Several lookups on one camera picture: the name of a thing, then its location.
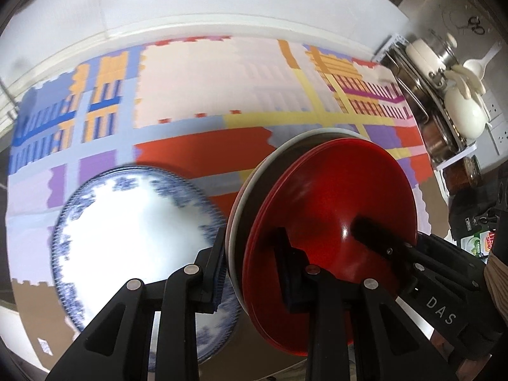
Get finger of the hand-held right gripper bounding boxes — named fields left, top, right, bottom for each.
left=351, top=216, right=413, bottom=274
left=415, top=232, right=485, bottom=286

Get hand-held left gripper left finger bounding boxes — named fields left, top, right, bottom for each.
left=43, top=228, right=231, bottom=381

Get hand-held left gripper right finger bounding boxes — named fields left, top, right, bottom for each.
left=276, top=228, right=461, bottom=381

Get red bowl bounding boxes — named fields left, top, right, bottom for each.
left=232, top=133, right=418, bottom=357

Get white bowl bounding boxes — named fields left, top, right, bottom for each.
left=225, top=128, right=371, bottom=298

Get blue floral white plate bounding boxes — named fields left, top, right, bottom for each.
left=51, top=165, right=241, bottom=366

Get person's right forearm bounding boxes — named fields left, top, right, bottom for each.
left=483, top=242, right=508, bottom=326

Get person's right hand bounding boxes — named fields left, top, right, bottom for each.
left=431, top=333, right=477, bottom=381

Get green white packet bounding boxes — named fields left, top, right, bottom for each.
left=460, top=228, right=497, bottom=258

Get glass jar with dark lid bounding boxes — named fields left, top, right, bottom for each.
left=444, top=155, right=483, bottom=195

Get white corner shelf rack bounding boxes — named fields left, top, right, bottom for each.
left=375, top=34, right=479, bottom=171

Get white ceramic pot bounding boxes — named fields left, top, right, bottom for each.
left=442, top=65, right=487, bottom=139

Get cream pot with steel lid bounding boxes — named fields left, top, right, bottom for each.
left=405, top=34, right=457, bottom=84

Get white rice spoon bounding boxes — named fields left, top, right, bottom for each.
left=462, top=43, right=498, bottom=82

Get colourful patterned table mat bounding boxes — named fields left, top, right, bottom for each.
left=8, top=36, right=433, bottom=366

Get black scissors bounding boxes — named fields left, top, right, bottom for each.
left=460, top=16, right=485, bottom=36

